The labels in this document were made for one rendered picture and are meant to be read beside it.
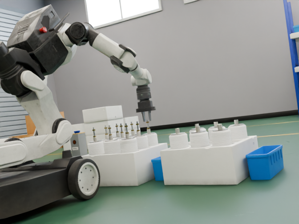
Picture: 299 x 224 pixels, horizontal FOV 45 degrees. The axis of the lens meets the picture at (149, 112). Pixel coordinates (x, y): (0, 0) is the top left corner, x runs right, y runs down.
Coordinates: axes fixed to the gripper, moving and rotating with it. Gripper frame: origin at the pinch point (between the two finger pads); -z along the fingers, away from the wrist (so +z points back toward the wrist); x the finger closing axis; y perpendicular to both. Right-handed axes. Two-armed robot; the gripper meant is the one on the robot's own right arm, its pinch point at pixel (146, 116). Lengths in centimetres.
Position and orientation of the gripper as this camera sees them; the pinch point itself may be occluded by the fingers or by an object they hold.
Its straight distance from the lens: 224.6
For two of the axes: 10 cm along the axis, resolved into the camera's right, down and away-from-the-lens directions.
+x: -9.4, 1.3, 3.1
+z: -1.3, -9.9, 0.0
